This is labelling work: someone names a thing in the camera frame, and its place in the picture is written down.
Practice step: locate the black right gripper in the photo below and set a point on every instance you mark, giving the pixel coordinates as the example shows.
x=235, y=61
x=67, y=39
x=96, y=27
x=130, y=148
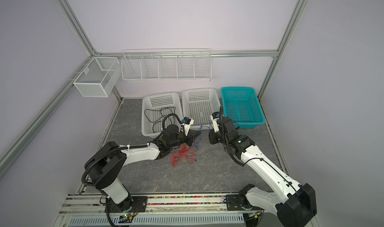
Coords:
x=213, y=140

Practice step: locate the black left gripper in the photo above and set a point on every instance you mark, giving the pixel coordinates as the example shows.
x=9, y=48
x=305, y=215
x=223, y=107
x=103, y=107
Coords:
x=191, y=137

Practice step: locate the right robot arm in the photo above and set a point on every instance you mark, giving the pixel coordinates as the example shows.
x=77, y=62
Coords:
x=293, y=203

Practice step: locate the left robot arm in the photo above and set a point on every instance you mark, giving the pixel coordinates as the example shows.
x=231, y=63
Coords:
x=103, y=168

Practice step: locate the white plastic basket middle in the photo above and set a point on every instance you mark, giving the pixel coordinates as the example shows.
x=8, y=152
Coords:
x=199, y=105

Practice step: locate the white plastic basket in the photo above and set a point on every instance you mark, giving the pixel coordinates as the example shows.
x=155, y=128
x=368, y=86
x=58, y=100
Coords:
x=155, y=108
x=199, y=105

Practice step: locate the white plastic basket left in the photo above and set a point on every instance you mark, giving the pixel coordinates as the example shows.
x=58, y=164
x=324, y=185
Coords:
x=155, y=108

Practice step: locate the teal plastic basket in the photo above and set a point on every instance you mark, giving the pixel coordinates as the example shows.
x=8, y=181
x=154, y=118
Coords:
x=241, y=105

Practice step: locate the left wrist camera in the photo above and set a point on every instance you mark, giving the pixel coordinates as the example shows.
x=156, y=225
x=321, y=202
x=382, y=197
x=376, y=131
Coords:
x=186, y=125

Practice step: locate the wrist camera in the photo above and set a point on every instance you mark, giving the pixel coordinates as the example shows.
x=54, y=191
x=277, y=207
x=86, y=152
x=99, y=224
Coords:
x=186, y=125
x=214, y=119

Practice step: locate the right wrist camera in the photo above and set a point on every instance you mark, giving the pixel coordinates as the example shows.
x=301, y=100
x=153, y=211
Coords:
x=214, y=119

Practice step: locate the white wire wall rack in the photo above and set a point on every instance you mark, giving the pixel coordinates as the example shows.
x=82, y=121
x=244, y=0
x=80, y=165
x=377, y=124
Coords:
x=166, y=64

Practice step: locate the white slotted cable duct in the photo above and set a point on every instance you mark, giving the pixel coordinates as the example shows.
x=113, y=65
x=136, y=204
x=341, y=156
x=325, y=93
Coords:
x=158, y=220

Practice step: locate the white wire mesh box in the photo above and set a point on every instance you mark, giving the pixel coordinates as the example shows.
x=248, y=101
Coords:
x=98, y=77

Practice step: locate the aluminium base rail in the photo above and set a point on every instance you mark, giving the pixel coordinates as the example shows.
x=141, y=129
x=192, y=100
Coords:
x=166, y=204

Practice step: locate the aluminium frame corner post right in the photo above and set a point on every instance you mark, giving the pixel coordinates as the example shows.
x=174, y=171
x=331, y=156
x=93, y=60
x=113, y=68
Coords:
x=295, y=17

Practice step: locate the aluminium frame corner post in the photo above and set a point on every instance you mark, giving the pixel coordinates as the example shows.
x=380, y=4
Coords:
x=76, y=26
x=295, y=17

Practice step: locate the aluminium frame corner post left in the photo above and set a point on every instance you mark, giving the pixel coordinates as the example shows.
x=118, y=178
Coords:
x=76, y=26

